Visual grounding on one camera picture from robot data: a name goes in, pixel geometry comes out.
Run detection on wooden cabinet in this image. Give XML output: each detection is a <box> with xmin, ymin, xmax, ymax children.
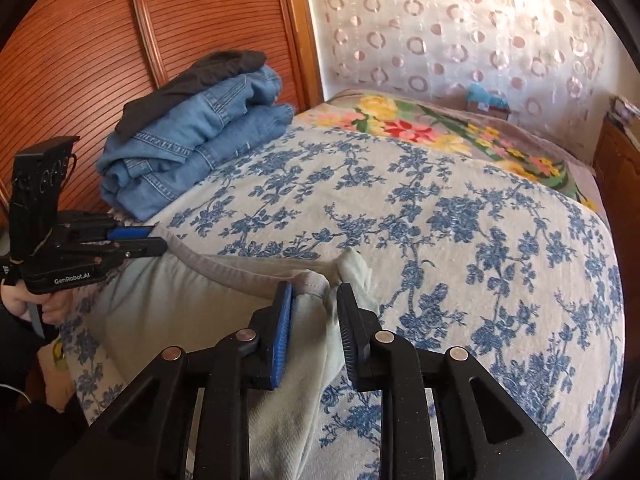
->
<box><xmin>592</xmin><ymin>110</ymin><xmax>640</xmax><ymax>241</ymax></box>

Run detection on person's dark clothing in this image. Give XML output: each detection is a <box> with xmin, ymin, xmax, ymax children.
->
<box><xmin>0</xmin><ymin>305</ymin><xmax>96</xmax><ymax>480</ymax></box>

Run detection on blue floral bedspread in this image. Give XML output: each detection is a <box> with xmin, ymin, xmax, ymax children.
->
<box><xmin>62</xmin><ymin>125</ymin><xmax>626</xmax><ymax>480</ymax></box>

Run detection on person's left hand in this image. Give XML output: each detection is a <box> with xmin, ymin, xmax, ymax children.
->
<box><xmin>0</xmin><ymin>280</ymin><xmax>68</xmax><ymax>326</ymax></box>

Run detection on colourful flower blanket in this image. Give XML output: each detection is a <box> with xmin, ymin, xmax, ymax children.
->
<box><xmin>292</xmin><ymin>89</ymin><xmax>601</xmax><ymax>216</ymax></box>

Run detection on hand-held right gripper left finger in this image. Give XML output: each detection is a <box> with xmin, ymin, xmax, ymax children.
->
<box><xmin>52</xmin><ymin>281</ymin><xmax>293</xmax><ymax>480</ymax></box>

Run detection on folded black garment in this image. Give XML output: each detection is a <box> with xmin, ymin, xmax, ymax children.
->
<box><xmin>116</xmin><ymin>50</ymin><xmax>267</xmax><ymax>143</ymax></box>

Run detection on small cardboard box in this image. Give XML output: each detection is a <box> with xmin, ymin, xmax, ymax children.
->
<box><xmin>465</xmin><ymin>95</ymin><xmax>513</xmax><ymax>121</ymax></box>

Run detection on light blue cloth item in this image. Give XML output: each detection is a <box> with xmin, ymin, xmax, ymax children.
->
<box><xmin>467</xmin><ymin>84</ymin><xmax>506</xmax><ymax>108</ymax></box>

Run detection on sheer curtain with circles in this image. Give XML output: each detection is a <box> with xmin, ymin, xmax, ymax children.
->
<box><xmin>300</xmin><ymin>0</ymin><xmax>608</xmax><ymax>166</ymax></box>

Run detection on grey-green pants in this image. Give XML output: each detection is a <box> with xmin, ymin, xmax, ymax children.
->
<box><xmin>92</xmin><ymin>247</ymin><xmax>386</xmax><ymax>480</ymax></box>

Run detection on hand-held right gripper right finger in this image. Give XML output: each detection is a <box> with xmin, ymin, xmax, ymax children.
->
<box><xmin>336</xmin><ymin>282</ymin><xmax>576</xmax><ymax>480</ymax></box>

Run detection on folded blue jeans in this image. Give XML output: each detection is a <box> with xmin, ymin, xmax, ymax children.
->
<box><xmin>96</xmin><ymin>64</ymin><xmax>296</xmax><ymax>222</ymax></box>

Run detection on wooden slatted wardrobe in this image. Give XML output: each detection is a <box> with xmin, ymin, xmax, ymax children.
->
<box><xmin>0</xmin><ymin>0</ymin><xmax>326</xmax><ymax>241</ymax></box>

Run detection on stack of papers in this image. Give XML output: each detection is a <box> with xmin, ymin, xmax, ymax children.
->
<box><xmin>607</xmin><ymin>95</ymin><xmax>640</xmax><ymax>136</ymax></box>

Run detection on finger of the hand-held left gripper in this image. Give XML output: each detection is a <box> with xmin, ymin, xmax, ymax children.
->
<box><xmin>114</xmin><ymin>237</ymin><xmax>168</xmax><ymax>260</ymax></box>
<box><xmin>106</xmin><ymin>226</ymin><xmax>155</xmax><ymax>242</ymax></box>

